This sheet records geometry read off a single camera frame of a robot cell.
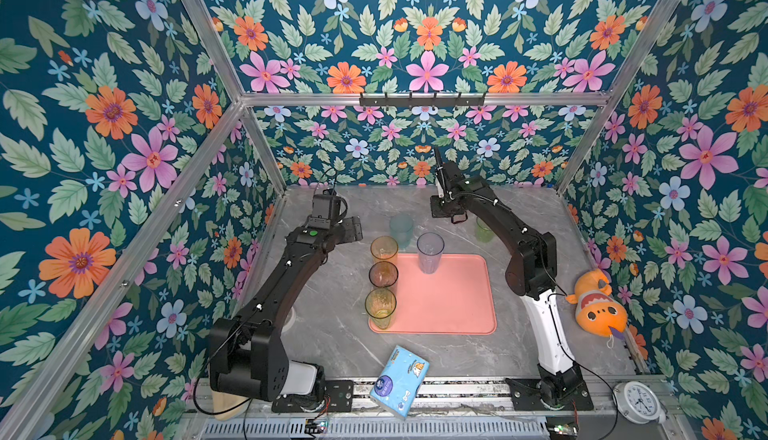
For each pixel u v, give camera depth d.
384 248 0.89
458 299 0.91
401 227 0.95
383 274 0.86
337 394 0.74
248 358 0.41
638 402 0.69
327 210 0.64
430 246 0.86
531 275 0.59
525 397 0.73
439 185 0.80
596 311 0.79
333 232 0.74
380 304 0.82
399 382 0.71
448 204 0.75
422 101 0.93
